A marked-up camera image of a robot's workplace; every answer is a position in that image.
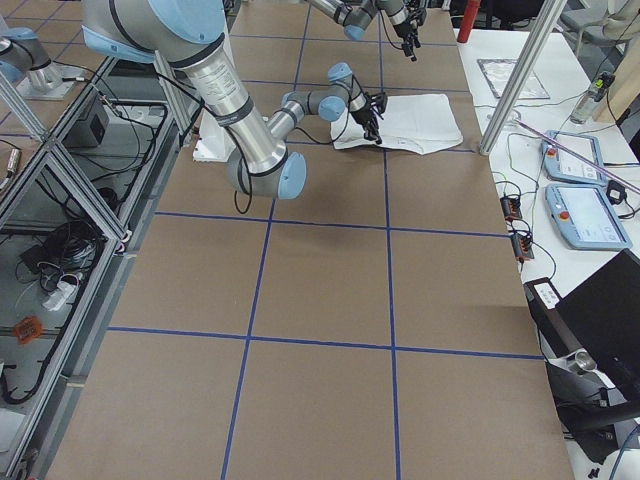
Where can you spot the aluminium frame post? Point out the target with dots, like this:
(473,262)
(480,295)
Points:
(536,40)

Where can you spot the upper orange-black usb hub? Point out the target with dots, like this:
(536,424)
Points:
(511,208)

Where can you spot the white long-sleeve printed shirt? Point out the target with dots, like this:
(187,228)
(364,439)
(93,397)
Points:
(420,124)

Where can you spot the grey power supply box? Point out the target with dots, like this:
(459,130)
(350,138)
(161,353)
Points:
(89,129)

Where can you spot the white power strip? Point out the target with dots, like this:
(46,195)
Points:
(59,296)

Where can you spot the red cylinder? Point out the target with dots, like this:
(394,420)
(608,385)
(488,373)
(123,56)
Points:
(470,13)

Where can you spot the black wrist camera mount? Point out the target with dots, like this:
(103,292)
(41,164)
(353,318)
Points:
(376,104)
(417,12)

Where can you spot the black laptop computer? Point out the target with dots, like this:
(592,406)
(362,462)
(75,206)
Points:
(601,315)

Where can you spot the blue teach pendant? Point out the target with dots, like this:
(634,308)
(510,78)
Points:
(566,167)
(584,218)

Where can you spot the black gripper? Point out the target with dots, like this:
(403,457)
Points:
(363,116)
(403,29)

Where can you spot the clear drink bottle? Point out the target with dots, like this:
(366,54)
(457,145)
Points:
(597,90)

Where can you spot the upper blue teach pendant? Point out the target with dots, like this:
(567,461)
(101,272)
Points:
(566,167)

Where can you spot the lower orange-black usb hub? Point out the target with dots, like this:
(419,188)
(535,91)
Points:
(522,247)

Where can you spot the lower blue teach pendant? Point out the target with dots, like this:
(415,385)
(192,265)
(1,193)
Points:
(584,218)

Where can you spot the orange-black usb hub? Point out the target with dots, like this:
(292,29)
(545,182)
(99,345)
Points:
(522,247)
(511,208)

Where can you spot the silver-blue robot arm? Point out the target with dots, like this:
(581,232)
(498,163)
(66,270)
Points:
(406,17)
(190,35)

